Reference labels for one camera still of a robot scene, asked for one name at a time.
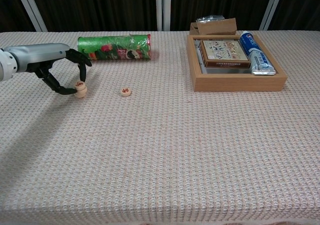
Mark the woven beige tablecloth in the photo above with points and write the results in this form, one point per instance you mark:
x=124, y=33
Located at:
x=175, y=147

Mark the green chips can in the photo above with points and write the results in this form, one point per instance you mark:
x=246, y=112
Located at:
x=117, y=47

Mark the dark pleated curtain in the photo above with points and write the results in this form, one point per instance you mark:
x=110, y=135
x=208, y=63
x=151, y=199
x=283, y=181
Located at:
x=100, y=7

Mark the brown printed card box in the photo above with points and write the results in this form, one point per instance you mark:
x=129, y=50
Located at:
x=225, y=51

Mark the clear plastic bag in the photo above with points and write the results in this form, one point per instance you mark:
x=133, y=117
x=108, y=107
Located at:
x=208, y=18

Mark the red character wooden chess piece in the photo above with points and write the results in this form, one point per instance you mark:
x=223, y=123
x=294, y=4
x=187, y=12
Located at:
x=126, y=92
x=79, y=84
x=81, y=96

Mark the wooden square tray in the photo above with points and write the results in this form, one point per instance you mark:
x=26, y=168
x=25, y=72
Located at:
x=237, y=83

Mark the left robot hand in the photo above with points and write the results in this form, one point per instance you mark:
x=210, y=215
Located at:
x=37, y=56

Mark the brown cardboard box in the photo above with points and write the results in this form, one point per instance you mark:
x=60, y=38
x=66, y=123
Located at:
x=217, y=27

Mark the black character wooden chess piece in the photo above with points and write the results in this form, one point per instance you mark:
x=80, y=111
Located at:
x=83, y=89
x=83, y=92

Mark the blue white toothpaste tube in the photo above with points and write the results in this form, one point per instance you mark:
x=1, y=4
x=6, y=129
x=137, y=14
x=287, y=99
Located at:
x=252, y=50

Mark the white metal frame post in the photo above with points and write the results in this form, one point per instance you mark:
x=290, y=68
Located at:
x=30, y=7
x=271, y=7
x=166, y=7

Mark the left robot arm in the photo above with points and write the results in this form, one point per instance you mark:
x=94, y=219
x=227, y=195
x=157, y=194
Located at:
x=6, y=67

